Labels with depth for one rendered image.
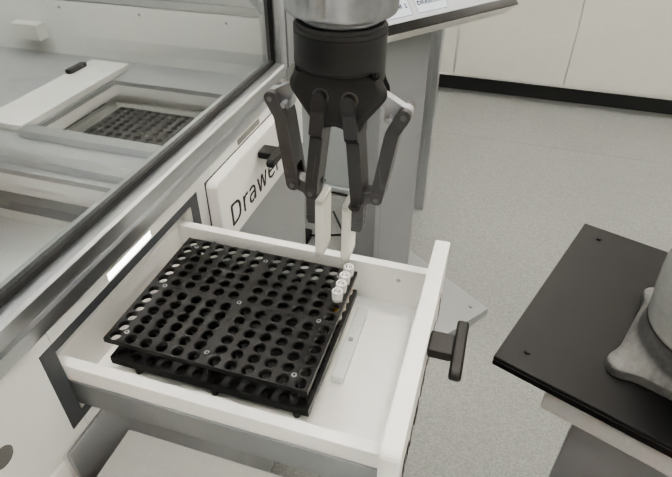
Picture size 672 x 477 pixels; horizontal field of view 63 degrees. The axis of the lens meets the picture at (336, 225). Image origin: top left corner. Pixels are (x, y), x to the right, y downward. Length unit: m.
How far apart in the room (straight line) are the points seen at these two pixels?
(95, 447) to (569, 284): 0.66
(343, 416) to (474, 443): 1.03
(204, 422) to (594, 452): 0.53
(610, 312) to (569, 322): 0.07
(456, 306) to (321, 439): 1.40
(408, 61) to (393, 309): 0.87
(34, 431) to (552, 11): 3.08
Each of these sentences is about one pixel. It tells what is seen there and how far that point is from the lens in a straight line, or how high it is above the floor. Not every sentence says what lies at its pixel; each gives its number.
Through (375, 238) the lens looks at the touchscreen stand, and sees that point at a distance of 1.66.
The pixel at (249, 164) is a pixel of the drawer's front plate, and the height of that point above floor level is 0.90.
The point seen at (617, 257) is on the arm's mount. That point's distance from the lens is 0.96.
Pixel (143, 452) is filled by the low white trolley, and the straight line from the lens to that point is 0.69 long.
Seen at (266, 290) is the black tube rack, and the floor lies 0.90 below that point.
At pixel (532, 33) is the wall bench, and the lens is 3.35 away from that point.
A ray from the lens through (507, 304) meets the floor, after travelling 1.97.
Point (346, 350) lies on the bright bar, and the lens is 0.63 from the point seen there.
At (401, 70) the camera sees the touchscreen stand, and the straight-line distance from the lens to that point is 1.44.
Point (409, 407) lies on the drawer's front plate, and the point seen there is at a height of 0.93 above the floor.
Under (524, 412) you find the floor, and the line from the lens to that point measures 1.69.
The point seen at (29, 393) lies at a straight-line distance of 0.59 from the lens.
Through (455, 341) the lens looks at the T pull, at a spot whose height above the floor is 0.91.
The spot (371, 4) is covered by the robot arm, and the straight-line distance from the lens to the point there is 0.41.
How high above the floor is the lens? 1.33
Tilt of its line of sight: 36 degrees down
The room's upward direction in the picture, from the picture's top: straight up
